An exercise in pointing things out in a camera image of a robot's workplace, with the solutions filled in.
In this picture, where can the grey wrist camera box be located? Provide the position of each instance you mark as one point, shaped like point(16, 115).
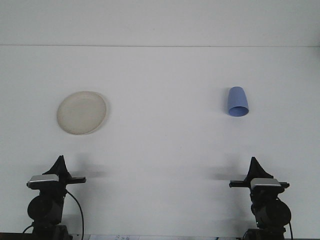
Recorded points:
point(42, 180)
point(265, 183)

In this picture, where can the pale blue cup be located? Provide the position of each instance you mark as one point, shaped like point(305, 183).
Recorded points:
point(237, 98)

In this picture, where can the pale round plate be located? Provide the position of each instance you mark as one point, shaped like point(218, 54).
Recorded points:
point(82, 112)

